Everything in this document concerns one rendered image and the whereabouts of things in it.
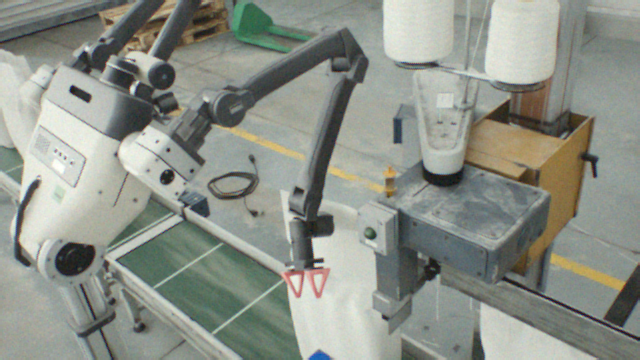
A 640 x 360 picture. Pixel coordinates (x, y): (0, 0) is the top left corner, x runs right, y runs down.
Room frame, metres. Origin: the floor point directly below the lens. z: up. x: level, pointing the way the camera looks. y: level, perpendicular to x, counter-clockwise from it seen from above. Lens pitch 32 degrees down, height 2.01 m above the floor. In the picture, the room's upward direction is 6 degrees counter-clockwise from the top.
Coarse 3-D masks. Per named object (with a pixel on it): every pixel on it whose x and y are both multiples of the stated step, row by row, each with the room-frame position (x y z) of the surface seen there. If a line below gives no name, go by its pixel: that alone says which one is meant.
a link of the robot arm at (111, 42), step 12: (144, 0) 1.69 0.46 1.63; (156, 0) 1.71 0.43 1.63; (132, 12) 1.66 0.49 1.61; (144, 12) 1.68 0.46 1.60; (120, 24) 1.63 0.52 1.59; (132, 24) 1.65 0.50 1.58; (108, 36) 1.60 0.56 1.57; (120, 36) 1.62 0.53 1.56; (132, 36) 1.65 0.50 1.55; (96, 48) 1.55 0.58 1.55; (108, 48) 1.57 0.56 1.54; (120, 48) 1.59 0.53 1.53; (96, 60) 1.54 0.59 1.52; (108, 60) 1.56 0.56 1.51
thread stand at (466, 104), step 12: (468, 0) 1.22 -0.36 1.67; (468, 12) 1.22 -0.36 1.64; (468, 24) 1.22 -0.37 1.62; (468, 36) 1.22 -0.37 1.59; (468, 48) 1.22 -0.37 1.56; (468, 60) 1.22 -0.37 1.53; (456, 72) 1.23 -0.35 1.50; (468, 72) 1.21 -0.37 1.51; (492, 84) 1.12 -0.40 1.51; (504, 84) 1.11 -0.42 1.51; (516, 84) 1.10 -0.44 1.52; (528, 84) 1.09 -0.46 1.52; (540, 84) 1.10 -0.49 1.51; (468, 108) 1.20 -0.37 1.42
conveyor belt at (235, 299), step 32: (192, 224) 2.32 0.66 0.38; (128, 256) 2.11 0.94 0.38; (160, 256) 2.08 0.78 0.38; (192, 256) 2.06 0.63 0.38; (224, 256) 2.04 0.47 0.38; (160, 288) 1.86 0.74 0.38; (192, 288) 1.84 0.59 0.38; (224, 288) 1.82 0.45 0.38; (256, 288) 1.80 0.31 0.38; (192, 320) 1.73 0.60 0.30; (224, 320) 1.63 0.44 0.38; (256, 320) 1.61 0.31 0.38; (288, 320) 1.59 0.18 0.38; (256, 352) 1.45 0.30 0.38; (288, 352) 1.43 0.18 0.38
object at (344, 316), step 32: (288, 192) 1.49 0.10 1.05; (288, 224) 1.50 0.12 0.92; (352, 224) 1.37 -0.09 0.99; (320, 256) 1.35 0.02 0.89; (352, 256) 1.26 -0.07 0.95; (288, 288) 1.40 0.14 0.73; (352, 288) 1.25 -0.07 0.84; (320, 320) 1.28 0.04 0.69; (352, 320) 1.20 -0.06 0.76; (384, 320) 1.18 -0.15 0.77; (352, 352) 1.19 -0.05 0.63; (384, 352) 1.17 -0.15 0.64
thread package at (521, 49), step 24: (504, 0) 1.15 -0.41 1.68; (528, 0) 1.11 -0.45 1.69; (552, 0) 1.12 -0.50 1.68; (504, 24) 1.09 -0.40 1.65; (528, 24) 1.07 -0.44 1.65; (552, 24) 1.08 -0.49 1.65; (504, 48) 1.09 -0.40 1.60; (528, 48) 1.06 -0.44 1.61; (552, 48) 1.08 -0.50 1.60; (504, 72) 1.08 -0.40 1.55; (528, 72) 1.06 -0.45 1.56; (552, 72) 1.08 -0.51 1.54
